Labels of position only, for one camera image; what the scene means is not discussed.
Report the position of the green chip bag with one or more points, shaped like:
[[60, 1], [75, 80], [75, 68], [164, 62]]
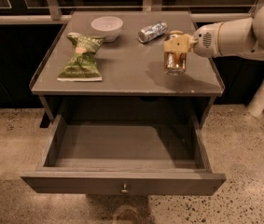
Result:
[[82, 67]]

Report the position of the silver blue can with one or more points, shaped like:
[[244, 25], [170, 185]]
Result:
[[151, 32]]

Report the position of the orange soda can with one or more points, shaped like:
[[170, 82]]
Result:
[[174, 62]]

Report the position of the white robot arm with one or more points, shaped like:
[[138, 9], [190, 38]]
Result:
[[243, 38]]

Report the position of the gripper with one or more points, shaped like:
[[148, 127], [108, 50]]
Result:
[[204, 41]]

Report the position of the grey open top drawer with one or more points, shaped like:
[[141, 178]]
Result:
[[153, 156]]

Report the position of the white bowl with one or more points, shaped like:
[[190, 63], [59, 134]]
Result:
[[107, 26]]

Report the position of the grey cabinet counter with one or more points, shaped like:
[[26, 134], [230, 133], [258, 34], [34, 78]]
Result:
[[127, 66]]

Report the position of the metal drawer knob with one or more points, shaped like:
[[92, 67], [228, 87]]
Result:
[[124, 189]]

